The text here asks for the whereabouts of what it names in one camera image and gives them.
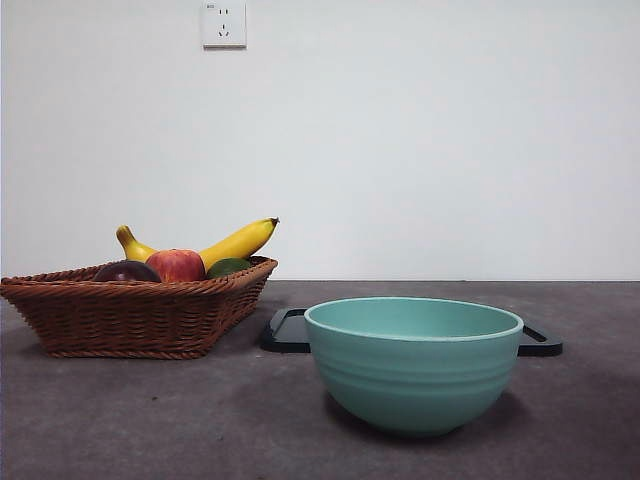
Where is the teal ribbed bowl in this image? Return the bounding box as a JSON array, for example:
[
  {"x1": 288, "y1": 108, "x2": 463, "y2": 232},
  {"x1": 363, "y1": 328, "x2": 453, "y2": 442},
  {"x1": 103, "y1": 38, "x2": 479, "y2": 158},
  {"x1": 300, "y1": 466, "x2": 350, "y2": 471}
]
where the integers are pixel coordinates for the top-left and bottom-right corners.
[{"x1": 303, "y1": 296, "x2": 525, "y2": 437}]

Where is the dark red plum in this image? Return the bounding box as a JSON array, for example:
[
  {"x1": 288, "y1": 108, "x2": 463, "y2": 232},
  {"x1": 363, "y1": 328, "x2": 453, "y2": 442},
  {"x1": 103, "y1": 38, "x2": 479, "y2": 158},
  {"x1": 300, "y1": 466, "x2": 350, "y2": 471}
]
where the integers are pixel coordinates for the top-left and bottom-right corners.
[{"x1": 93, "y1": 259, "x2": 164, "y2": 284}]

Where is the yellow banana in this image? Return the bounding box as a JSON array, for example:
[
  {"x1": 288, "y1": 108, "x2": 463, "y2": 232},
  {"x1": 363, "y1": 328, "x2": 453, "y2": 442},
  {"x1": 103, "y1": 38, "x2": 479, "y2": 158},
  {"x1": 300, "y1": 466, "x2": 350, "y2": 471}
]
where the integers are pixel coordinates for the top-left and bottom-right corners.
[{"x1": 116, "y1": 216, "x2": 280, "y2": 274}]

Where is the green round fruit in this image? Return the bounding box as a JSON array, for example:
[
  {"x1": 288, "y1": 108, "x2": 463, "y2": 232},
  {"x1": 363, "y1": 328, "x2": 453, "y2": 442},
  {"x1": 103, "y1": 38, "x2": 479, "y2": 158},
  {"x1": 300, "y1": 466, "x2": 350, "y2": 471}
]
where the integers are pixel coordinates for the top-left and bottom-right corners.
[{"x1": 206, "y1": 256, "x2": 253, "y2": 279}]

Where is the black rectangular tray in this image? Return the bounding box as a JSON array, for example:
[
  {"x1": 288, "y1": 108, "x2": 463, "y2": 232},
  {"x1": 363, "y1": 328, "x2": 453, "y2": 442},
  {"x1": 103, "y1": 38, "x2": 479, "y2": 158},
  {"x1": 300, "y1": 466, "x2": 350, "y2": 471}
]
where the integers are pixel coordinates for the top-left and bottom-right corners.
[{"x1": 259, "y1": 307, "x2": 564, "y2": 357}]

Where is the red yellow peach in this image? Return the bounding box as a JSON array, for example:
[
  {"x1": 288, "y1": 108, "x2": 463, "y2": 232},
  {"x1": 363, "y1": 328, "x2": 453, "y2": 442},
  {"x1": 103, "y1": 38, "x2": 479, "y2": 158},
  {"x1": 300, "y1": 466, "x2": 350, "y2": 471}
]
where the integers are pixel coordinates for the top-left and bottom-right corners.
[{"x1": 145, "y1": 248, "x2": 207, "y2": 282}]

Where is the brown wicker basket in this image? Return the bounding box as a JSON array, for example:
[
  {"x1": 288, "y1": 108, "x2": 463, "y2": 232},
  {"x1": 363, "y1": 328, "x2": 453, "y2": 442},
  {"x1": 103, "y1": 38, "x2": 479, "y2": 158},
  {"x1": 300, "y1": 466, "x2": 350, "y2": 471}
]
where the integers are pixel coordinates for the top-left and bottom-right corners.
[{"x1": 0, "y1": 255, "x2": 279, "y2": 360}]

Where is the white wall socket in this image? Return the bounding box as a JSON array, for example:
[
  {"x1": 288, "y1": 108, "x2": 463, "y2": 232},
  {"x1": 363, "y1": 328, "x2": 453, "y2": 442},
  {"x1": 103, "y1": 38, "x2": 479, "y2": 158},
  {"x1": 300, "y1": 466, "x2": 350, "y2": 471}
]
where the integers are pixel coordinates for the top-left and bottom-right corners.
[{"x1": 202, "y1": 0, "x2": 248, "y2": 50}]

